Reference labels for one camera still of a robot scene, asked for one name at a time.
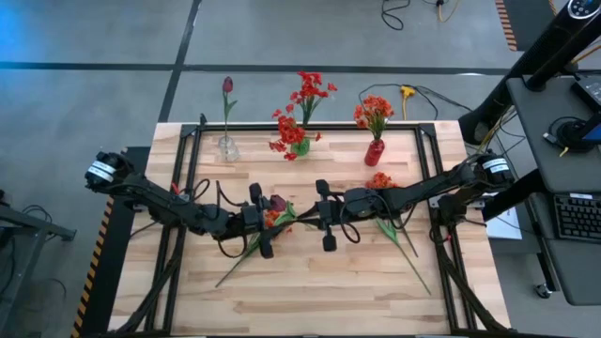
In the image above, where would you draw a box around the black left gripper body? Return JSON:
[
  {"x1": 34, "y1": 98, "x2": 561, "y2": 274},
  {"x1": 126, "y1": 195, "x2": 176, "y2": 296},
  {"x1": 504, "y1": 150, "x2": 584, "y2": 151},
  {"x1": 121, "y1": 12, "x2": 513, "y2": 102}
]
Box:
[{"x1": 229, "y1": 182, "x2": 274, "y2": 260}]

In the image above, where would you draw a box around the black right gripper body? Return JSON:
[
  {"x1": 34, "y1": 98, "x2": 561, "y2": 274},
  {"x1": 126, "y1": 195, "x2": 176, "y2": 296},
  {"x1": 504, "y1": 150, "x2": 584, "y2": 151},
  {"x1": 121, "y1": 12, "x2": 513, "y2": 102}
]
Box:
[{"x1": 316, "y1": 179, "x2": 391, "y2": 253}]

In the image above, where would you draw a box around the dark red artificial tulip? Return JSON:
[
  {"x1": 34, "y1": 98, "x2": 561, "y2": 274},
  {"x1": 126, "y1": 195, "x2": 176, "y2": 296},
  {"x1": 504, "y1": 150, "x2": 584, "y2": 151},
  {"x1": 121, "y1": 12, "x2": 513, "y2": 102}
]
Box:
[
  {"x1": 220, "y1": 75, "x2": 239, "y2": 142},
  {"x1": 270, "y1": 194, "x2": 320, "y2": 229}
]

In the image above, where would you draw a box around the red artificial flower bunch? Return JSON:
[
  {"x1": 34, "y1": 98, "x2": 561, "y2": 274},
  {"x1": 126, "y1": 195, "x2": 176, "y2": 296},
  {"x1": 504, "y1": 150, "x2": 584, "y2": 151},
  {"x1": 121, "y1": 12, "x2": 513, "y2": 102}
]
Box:
[
  {"x1": 268, "y1": 108, "x2": 324, "y2": 162},
  {"x1": 288, "y1": 70, "x2": 339, "y2": 142}
]

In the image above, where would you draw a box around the red glass vase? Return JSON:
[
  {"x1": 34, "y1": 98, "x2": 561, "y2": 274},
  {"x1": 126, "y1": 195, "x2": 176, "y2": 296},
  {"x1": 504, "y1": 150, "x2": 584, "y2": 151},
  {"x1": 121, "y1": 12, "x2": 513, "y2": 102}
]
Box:
[{"x1": 363, "y1": 138, "x2": 386, "y2": 168}]

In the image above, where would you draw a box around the green glass vase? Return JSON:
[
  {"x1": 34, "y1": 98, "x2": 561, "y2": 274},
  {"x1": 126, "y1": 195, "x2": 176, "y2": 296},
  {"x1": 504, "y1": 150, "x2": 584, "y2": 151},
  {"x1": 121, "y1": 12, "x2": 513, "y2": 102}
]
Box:
[{"x1": 291, "y1": 136, "x2": 312, "y2": 159}]

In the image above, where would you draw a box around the clear glass vase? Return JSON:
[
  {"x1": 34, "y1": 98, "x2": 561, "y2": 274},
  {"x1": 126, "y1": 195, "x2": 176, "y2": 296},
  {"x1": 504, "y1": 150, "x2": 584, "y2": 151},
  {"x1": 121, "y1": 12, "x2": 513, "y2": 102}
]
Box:
[{"x1": 218, "y1": 134, "x2": 240, "y2": 163}]

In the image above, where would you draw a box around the yellow power plug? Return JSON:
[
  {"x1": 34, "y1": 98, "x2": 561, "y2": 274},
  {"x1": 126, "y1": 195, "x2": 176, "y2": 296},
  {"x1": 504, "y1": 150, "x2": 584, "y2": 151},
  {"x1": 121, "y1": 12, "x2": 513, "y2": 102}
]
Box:
[{"x1": 399, "y1": 84, "x2": 417, "y2": 121}]

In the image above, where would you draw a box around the white paper sheet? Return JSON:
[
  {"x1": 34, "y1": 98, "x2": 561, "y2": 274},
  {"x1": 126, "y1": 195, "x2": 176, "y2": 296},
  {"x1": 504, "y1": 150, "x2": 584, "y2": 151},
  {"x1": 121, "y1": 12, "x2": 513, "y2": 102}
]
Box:
[{"x1": 483, "y1": 206, "x2": 523, "y2": 241}]

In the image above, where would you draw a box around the black mat with hazard stripe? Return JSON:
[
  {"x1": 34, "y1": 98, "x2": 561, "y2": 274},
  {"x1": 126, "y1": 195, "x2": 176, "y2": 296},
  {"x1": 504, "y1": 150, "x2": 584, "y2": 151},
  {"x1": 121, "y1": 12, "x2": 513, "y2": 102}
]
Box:
[
  {"x1": 495, "y1": 0, "x2": 560, "y2": 53},
  {"x1": 69, "y1": 146, "x2": 151, "y2": 338}
]

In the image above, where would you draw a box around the grey desk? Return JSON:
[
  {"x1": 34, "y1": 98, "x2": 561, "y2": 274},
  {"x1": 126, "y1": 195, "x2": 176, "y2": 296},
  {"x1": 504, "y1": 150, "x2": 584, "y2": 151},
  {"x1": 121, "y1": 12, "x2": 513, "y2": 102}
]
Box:
[{"x1": 481, "y1": 74, "x2": 601, "y2": 306}]

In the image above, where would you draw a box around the grey metal cart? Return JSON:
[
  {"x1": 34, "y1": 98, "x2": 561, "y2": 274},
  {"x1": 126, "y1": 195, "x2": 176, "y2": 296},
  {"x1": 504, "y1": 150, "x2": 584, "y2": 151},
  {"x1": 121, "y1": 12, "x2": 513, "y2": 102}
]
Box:
[{"x1": 0, "y1": 187, "x2": 79, "y2": 338}]

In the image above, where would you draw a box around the black keyboard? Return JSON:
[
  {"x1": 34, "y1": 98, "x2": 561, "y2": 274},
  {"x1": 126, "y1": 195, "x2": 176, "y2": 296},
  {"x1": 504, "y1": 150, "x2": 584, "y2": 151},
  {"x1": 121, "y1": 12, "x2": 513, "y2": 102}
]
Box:
[{"x1": 553, "y1": 192, "x2": 601, "y2": 243}]

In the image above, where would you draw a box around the black monitor stand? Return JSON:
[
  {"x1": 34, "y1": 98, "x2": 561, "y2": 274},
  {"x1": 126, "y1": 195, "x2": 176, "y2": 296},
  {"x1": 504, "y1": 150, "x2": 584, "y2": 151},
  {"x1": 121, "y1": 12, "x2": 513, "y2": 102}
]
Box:
[{"x1": 544, "y1": 115, "x2": 601, "y2": 154}]

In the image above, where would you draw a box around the black tower fan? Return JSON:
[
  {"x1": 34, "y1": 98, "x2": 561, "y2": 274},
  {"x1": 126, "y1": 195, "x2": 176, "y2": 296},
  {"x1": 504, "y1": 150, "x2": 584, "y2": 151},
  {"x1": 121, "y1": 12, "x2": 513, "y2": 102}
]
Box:
[{"x1": 457, "y1": 0, "x2": 601, "y2": 146}]

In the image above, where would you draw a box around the black laptop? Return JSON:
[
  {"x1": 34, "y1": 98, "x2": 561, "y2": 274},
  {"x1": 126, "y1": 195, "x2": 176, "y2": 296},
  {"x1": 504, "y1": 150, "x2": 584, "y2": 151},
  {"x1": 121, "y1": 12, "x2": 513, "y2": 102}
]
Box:
[{"x1": 570, "y1": 74, "x2": 601, "y2": 109}]

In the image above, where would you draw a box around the black aluminium rig frame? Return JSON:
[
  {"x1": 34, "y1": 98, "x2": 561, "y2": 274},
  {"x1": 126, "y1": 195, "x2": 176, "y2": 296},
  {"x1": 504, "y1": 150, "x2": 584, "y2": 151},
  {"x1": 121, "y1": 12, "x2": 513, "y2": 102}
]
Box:
[{"x1": 108, "y1": 112, "x2": 517, "y2": 337}]

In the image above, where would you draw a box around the yellow plug with cable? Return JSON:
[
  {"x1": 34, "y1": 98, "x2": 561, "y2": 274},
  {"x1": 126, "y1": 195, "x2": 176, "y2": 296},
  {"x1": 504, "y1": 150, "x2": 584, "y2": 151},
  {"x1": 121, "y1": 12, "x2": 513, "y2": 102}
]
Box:
[{"x1": 358, "y1": 83, "x2": 440, "y2": 121}]

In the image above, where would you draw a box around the yellow cable bundle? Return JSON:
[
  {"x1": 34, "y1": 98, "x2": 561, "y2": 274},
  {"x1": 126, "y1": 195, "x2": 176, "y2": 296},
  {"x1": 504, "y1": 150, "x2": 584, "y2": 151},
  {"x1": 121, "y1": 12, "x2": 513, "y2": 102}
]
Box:
[{"x1": 469, "y1": 105, "x2": 517, "y2": 163}]

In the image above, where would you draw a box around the black floor cable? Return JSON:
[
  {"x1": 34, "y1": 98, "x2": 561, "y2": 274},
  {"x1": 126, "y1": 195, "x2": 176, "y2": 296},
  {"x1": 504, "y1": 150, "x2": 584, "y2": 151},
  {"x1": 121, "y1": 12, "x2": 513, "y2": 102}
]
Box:
[{"x1": 379, "y1": 0, "x2": 412, "y2": 32}]

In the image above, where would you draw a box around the yellow floor cable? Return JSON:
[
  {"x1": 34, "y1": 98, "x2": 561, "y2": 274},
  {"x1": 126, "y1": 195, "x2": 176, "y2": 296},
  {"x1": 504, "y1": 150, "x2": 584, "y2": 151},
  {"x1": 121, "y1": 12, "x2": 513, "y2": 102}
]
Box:
[{"x1": 436, "y1": 0, "x2": 459, "y2": 23}]

